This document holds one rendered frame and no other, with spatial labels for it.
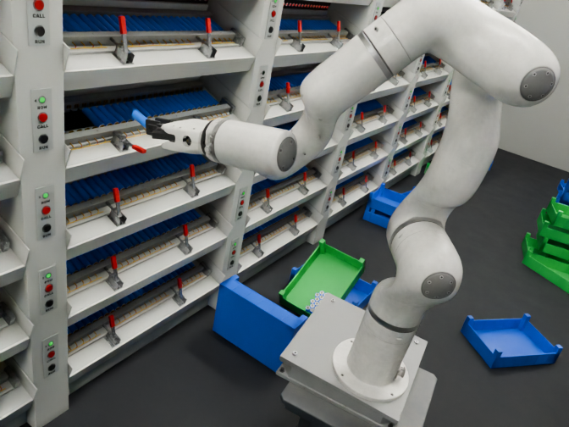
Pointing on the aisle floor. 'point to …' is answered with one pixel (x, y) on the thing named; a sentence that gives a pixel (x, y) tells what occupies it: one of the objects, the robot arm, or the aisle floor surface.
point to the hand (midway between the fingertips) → (158, 127)
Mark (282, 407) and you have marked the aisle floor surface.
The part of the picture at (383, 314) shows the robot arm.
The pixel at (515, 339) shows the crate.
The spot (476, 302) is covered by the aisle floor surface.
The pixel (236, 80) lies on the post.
